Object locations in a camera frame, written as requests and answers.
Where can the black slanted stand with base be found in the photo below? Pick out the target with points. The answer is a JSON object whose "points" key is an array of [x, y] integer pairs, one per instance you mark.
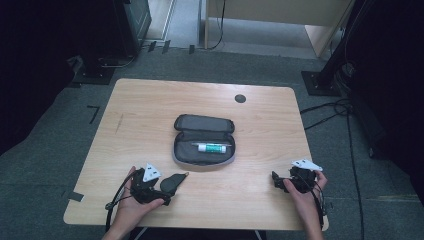
{"points": [[321, 81]]}

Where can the person's right hand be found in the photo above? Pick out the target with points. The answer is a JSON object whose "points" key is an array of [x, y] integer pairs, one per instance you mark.
{"points": [[308, 203]]}

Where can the black tape patch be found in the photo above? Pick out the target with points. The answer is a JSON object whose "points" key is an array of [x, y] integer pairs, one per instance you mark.
{"points": [[76, 196]]}

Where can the grey zip pencil case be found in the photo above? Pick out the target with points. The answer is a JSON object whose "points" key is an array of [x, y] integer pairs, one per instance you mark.
{"points": [[203, 125]]}

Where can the black tape strip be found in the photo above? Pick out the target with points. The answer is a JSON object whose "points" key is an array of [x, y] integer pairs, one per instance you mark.
{"points": [[151, 46], [166, 46], [191, 49]]}

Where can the black cabinet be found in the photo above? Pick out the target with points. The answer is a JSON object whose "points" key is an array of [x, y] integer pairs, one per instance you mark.
{"points": [[131, 23]]}

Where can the person's left hand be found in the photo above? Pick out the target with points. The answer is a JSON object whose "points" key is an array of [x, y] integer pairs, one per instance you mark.
{"points": [[131, 213]]}

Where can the black round table grommet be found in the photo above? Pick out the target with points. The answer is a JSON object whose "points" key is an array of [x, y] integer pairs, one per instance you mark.
{"points": [[240, 98]]}

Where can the black stand with square base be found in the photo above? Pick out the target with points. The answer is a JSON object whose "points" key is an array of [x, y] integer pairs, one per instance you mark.
{"points": [[95, 71]]}

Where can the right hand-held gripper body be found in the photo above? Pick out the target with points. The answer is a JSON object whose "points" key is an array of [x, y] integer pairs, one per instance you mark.
{"points": [[305, 180]]}

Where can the light wooden desk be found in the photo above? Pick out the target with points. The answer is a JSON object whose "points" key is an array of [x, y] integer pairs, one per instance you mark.
{"points": [[283, 11]]}

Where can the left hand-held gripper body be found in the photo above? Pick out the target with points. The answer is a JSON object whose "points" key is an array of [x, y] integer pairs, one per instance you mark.
{"points": [[143, 190]]}

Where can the white and green glue stick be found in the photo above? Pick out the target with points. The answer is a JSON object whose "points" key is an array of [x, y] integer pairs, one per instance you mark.
{"points": [[211, 148]]}

